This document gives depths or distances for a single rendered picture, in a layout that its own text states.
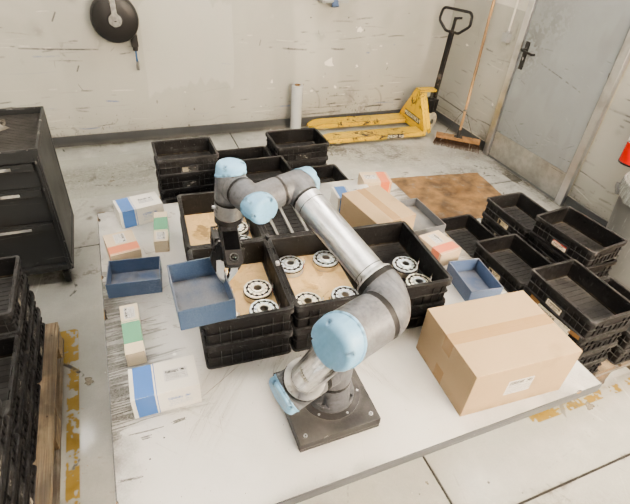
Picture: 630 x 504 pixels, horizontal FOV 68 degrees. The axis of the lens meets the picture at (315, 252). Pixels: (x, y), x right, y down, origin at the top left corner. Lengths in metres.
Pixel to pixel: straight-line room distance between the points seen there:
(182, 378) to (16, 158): 1.63
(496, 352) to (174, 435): 1.01
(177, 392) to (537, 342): 1.15
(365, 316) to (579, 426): 1.99
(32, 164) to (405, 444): 2.20
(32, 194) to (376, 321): 2.26
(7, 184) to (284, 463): 2.06
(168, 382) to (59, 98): 3.63
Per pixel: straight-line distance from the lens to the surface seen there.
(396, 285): 1.02
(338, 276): 1.83
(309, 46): 5.05
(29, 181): 2.87
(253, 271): 1.83
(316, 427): 1.49
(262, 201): 1.07
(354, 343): 0.92
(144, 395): 1.53
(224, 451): 1.50
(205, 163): 3.25
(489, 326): 1.68
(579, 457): 2.69
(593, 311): 2.67
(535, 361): 1.64
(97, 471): 2.37
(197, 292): 1.40
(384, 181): 2.64
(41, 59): 4.74
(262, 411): 1.56
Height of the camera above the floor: 2.00
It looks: 37 degrees down
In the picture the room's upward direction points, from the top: 5 degrees clockwise
